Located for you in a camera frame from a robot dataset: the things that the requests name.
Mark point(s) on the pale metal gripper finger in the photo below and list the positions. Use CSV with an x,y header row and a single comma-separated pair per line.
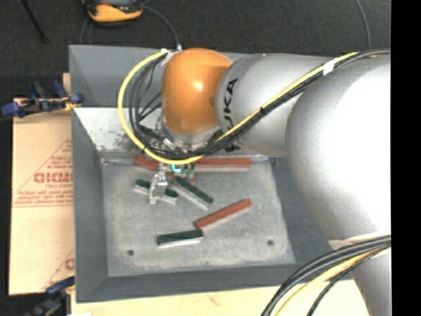
x,y
163,186
154,193

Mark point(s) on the dark green flat block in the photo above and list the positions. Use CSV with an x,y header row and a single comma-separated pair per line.
x,y
179,237
142,184
195,193

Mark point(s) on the red-brown flat block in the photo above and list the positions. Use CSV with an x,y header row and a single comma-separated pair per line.
x,y
144,163
223,214
223,163

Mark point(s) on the grey metal bin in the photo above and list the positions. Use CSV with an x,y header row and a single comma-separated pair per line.
x,y
138,222

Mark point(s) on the brown cardboard board red print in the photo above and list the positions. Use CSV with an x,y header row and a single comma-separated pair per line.
x,y
39,209

